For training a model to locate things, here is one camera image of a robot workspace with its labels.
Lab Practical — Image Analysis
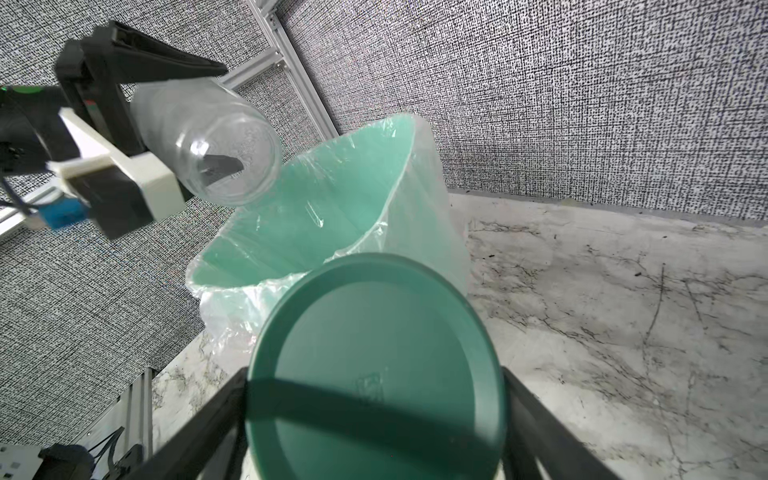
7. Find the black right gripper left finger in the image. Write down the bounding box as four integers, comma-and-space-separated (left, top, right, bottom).
129, 367, 247, 479

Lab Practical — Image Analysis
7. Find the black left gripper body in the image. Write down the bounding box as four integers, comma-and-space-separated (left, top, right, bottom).
54, 39, 146, 156

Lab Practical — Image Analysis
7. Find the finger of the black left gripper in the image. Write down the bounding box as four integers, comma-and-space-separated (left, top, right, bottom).
83, 21, 228, 84
200, 154, 243, 186

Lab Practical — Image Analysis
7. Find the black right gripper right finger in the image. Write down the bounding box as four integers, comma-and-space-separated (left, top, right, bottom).
501, 368, 618, 480

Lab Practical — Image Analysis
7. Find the green lid peanut jar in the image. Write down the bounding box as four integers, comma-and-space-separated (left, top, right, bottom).
130, 77, 283, 207

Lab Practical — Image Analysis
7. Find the green jar lid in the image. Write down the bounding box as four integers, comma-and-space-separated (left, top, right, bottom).
245, 254, 506, 479

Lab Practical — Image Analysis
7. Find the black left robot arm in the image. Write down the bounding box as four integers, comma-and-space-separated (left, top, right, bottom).
1, 21, 228, 178

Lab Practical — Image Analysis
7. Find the green trash bin with liner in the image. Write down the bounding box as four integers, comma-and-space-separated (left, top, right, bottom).
186, 113, 470, 372

